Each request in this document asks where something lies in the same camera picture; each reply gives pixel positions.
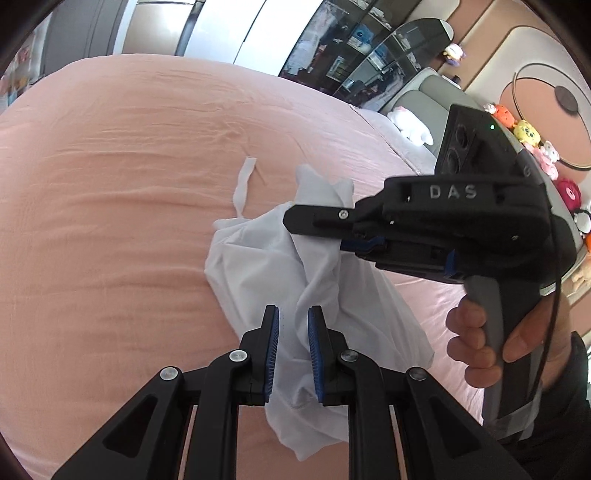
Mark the orange carrot plush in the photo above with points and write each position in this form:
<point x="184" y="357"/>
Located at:
<point x="588" y="241"/>

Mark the white and purple plush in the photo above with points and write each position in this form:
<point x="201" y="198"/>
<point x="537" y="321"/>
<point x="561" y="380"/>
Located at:
<point x="454" y="53"/>

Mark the brown round wall disc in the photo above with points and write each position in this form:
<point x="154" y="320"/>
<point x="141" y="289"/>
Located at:
<point x="568" y="99"/>

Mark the grey padded headboard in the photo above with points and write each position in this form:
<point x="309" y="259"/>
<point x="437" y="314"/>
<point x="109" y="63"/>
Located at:
<point x="415" y="92"/>

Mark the white bear plush pink dress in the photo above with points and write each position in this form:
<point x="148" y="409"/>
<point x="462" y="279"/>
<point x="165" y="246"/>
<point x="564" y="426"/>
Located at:
<point x="547" y="157"/>

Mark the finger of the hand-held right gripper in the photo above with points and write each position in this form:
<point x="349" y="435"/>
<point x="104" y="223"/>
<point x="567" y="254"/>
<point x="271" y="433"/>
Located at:
<point x="323" y="221"/>
<point x="364" y="247"/>

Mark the grey door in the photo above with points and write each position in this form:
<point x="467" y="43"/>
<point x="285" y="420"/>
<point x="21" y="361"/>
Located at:
<point x="83" y="37"/>

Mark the white shelf rack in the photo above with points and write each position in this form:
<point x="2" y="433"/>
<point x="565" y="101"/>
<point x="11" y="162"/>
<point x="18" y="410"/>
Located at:
<point x="18" y="69"/>

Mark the person's right hand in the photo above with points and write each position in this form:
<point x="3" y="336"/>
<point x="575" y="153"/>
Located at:
<point x="468" y="341"/>

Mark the white glossy wardrobe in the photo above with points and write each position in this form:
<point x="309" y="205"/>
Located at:
<point x="249" y="27"/>

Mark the white plush toy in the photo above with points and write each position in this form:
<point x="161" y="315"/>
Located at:
<point x="408" y="127"/>

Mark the small white plush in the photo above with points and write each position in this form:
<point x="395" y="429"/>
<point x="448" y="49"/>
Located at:
<point x="488" y="108"/>

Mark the bed with pink sheet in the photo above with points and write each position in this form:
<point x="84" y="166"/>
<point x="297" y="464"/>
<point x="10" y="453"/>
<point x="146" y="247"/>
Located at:
<point x="115" y="207"/>

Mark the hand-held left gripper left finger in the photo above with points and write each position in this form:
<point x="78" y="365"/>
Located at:
<point x="272" y="355"/>

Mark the round orange plush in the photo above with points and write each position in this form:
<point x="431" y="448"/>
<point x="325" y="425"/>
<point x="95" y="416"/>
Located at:
<point x="504" y="116"/>

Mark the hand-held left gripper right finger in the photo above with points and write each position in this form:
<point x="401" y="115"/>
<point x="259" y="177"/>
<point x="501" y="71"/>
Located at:
<point x="316" y="355"/>

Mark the black glass door cabinet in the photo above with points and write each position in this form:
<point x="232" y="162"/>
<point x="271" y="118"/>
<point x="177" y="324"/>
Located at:
<point x="332" y="41"/>

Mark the small dark box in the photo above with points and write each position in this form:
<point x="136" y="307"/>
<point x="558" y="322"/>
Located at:
<point x="456" y="81"/>

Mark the yellow sponge plush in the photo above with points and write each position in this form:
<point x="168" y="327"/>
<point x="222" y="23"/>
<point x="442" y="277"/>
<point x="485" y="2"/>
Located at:
<point x="527" y="131"/>

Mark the pale pink quilted pillow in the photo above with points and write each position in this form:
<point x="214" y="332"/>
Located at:
<point x="406" y="157"/>

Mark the black and white penguin plush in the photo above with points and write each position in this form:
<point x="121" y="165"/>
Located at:
<point x="582" y="221"/>

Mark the magenta bear plush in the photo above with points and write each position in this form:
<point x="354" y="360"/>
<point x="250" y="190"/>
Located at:
<point x="569" y="194"/>

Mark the beige two-door refrigerator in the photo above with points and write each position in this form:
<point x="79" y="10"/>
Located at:
<point x="157" y="27"/>

